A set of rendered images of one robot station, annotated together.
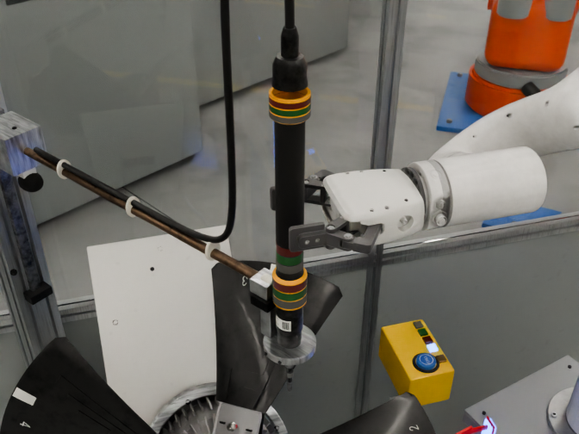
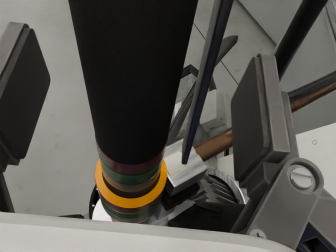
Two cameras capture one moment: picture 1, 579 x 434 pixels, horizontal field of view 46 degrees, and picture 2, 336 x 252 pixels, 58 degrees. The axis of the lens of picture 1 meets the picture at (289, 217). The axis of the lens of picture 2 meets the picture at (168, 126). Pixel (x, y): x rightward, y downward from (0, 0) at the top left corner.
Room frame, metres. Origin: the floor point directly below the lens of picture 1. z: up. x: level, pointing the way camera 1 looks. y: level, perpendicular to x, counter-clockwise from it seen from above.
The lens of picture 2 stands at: (0.68, -0.06, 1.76)
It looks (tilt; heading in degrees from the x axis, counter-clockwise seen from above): 59 degrees down; 99
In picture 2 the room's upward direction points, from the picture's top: 12 degrees clockwise
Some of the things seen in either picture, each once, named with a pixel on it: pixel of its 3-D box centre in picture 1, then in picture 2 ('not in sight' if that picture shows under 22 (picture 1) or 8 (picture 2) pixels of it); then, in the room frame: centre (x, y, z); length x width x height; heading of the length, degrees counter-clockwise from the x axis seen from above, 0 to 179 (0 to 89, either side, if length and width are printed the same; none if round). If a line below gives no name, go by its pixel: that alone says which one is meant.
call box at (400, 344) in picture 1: (414, 364); not in sight; (1.03, -0.27, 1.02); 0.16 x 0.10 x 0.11; 15
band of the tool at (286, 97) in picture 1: (289, 104); not in sight; (0.65, 0.00, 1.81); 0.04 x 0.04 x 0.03
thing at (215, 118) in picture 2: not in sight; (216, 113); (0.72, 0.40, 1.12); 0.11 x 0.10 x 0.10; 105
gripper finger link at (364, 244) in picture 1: (363, 228); not in sight; (0.63, -0.08, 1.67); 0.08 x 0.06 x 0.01; 8
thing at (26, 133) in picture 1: (10, 141); not in sight; (1.05, 0.48, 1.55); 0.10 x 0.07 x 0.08; 50
